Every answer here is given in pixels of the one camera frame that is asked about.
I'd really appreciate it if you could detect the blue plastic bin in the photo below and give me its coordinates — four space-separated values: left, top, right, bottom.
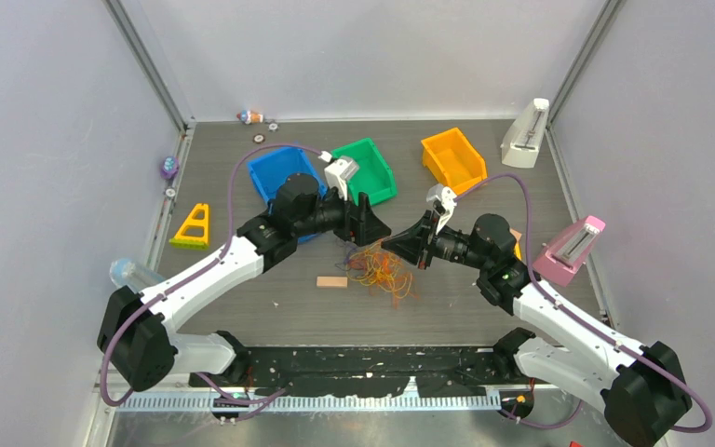
246 146 327 214

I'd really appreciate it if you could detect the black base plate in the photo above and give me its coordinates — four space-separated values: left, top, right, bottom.
210 345 530 398

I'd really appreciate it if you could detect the green plastic bin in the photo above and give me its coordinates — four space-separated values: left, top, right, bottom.
332 138 398 206

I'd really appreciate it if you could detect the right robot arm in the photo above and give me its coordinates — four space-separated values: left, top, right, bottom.
381 210 693 446

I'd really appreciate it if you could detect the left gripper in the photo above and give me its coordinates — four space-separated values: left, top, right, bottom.
294 182 390 247

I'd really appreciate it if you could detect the small wooden block right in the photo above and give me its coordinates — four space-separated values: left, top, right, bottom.
510 228 522 243

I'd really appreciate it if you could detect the clear blue plastic container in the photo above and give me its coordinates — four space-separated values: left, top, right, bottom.
109 258 165 292

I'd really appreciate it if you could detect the purple round toy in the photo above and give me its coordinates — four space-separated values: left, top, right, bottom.
160 156 180 181

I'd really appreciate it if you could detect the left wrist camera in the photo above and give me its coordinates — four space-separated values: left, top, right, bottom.
324 156 359 201

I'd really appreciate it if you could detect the white metronome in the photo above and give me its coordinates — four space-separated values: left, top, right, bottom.
501 98 550 169

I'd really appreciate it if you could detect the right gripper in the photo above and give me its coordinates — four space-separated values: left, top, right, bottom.
383 209 492 271

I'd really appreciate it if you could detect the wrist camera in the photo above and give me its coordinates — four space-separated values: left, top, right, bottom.
324 156 359 201
426 183 457 234

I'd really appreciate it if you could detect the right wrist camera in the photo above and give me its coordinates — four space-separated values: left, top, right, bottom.
426 183 457 234

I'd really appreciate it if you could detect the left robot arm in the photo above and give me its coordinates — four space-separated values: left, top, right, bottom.
97 174 391 392

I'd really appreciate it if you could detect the orange plastic bin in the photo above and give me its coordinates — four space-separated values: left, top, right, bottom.
421 128 489 195

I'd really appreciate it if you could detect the small toy figurine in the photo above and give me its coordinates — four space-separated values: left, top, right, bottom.
236 110 264 125

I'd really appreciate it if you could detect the yellow triangular toy left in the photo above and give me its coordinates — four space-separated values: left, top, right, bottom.
169 203 210 251

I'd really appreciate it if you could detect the orange cable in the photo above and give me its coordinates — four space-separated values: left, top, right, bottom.
357 240 424 310

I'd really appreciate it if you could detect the pink metronome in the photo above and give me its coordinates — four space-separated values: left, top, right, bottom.
533 215 606 287

